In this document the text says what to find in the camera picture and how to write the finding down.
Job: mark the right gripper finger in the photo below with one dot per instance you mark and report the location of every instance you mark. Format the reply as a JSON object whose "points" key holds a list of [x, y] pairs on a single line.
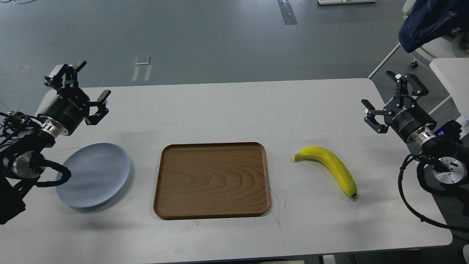
{"points": [[370, 118], [408, 87]]}

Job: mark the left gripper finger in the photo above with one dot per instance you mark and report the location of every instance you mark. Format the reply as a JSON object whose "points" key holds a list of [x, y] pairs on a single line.
{"points": [[64, 78], [102, 110]]}

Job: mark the white side table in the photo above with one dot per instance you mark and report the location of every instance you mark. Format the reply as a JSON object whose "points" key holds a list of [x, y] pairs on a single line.
{"points": [[454, 76]]}

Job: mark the white office chair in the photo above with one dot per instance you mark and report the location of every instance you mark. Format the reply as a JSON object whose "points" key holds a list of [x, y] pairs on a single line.
{"points": [[454, 45]]}

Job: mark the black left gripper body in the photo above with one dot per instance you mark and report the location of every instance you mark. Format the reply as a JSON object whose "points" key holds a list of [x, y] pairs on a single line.
{"points": [[66, 110]]}

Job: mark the blue denim jacket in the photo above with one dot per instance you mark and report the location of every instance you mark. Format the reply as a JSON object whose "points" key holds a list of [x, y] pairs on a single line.
{"points": [[431, 19]]}

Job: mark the yellow banana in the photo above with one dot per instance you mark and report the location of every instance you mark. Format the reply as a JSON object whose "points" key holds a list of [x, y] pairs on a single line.
{"points": [[338, 169]]}

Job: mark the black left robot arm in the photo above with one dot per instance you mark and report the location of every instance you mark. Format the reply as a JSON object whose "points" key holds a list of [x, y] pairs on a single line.
{"points": [[24, 137]]}

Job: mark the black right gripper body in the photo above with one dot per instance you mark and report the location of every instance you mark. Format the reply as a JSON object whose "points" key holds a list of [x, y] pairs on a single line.
{"points": [[407, 120]]}

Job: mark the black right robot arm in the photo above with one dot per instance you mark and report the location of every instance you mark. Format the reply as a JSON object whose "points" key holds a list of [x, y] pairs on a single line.
{"points": [[441, 149]]}

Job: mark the blue round plate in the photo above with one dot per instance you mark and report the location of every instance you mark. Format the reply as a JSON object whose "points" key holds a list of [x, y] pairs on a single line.
{"points": [[98, 173]]}

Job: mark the brown wooden tray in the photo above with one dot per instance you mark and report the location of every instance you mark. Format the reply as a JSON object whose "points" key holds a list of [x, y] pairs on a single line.
{"points": [[212, 180]]}

